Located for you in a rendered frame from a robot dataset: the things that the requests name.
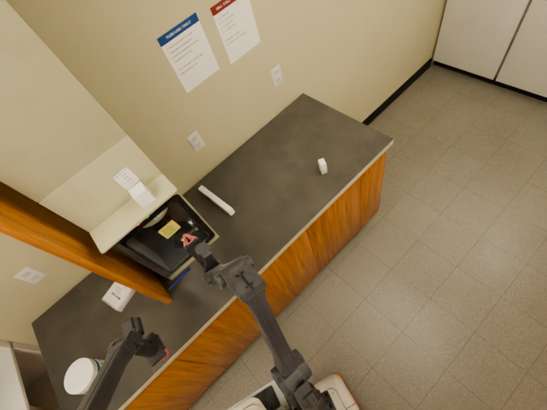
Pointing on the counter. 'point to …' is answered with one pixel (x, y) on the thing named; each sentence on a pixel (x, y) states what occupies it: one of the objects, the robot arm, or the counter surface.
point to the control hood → (131, 215)
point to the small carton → (142, 194)
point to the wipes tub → (81, 375)
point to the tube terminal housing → (104, 189)
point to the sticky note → (169, 229)
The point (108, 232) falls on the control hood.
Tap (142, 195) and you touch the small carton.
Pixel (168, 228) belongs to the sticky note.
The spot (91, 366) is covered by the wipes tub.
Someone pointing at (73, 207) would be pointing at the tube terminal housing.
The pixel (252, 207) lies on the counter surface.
